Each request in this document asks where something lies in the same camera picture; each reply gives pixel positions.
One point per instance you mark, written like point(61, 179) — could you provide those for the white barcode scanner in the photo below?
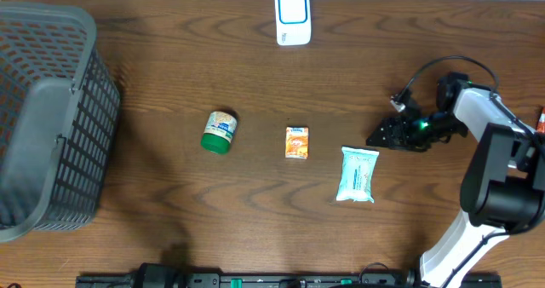
point(293, 22)

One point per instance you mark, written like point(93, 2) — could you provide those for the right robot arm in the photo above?
point(502, 192)

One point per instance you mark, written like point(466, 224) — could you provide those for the red Top chocolate bar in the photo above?
point(540, 127)

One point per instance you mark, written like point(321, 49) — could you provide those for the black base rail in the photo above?
point(232, 281)

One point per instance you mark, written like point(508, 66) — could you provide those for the green lid jar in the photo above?
point(219, 132)

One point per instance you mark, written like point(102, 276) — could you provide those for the orange tissue pack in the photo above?
point(296, 142)

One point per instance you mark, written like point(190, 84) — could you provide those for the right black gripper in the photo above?
point(389, 124)

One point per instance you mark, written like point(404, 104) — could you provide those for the grey plastic basket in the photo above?
point(59, 115)

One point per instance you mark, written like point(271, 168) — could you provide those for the mint green wipes pack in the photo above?
point(356, 174)

